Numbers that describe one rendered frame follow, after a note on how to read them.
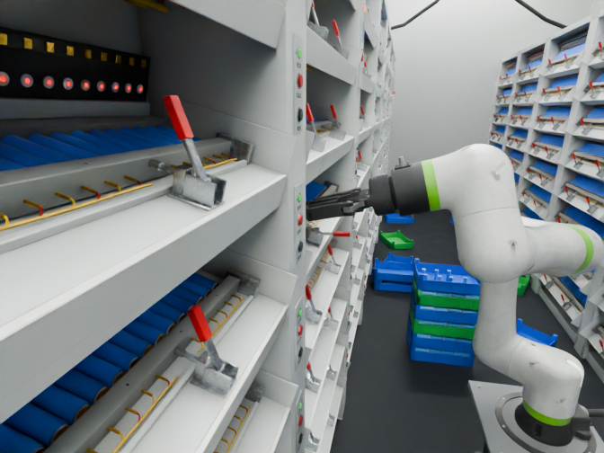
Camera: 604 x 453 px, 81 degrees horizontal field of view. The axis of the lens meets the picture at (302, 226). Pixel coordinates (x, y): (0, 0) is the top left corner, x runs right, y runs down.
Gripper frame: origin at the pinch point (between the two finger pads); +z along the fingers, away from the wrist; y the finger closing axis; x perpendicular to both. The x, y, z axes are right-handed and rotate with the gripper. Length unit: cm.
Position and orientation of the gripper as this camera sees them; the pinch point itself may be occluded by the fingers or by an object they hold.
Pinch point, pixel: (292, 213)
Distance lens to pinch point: 72.8
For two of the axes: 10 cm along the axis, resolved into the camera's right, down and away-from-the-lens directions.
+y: -2.5, 3.1, -9.2
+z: -9.3, 1.7, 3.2
